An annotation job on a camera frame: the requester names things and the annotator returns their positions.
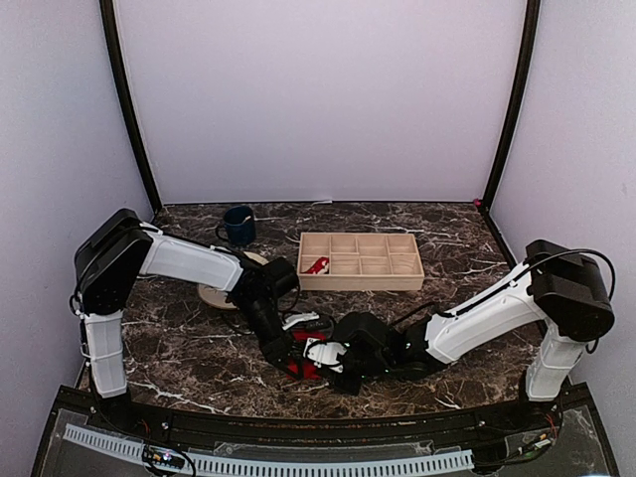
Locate black frame post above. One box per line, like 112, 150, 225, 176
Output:
98, 0, 163, 215
480, 0, 542, 216

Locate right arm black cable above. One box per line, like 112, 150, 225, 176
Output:
392, 248, 616, 355

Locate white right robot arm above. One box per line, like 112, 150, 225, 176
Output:
330, 239, 615, 431

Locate cream plate with bird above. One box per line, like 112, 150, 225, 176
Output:
197, 251, 268, 310

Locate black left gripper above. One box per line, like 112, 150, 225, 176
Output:
234, 295, 303, 379

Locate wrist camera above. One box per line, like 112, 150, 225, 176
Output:
261, 257, 299, 298
303, 338, 347, 373

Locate right black frame post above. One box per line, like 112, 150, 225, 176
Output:
480, 0, 542, 216

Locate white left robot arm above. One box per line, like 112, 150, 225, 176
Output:
69, 209, 299, 433

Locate red sock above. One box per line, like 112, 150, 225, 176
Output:
285, 331, 327, 381
303, 256, 330, 275

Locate white slotted cable duct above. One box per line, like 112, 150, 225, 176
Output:
62, 424, 475, 476

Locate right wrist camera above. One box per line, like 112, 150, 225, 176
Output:
303, 338, 347, 373

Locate left black frame post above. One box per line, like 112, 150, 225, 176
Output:
98, 0, 163, 215

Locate dark blue mug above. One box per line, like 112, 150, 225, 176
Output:
215, 205, 256, 247

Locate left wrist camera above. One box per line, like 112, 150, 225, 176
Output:
261, 257, 299, 298

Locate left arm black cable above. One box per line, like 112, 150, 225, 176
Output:
226, 287, 304, 335

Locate small circuit board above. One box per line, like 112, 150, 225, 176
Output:
142, 446, 186, 470

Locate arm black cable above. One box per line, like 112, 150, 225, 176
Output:
392, 248, 616, 355
226, 287, 304, 335

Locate wooden compartment tray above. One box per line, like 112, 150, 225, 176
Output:
297, 233, 424, 292

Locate black front table rail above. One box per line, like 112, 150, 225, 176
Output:
54, 382, 592, 448

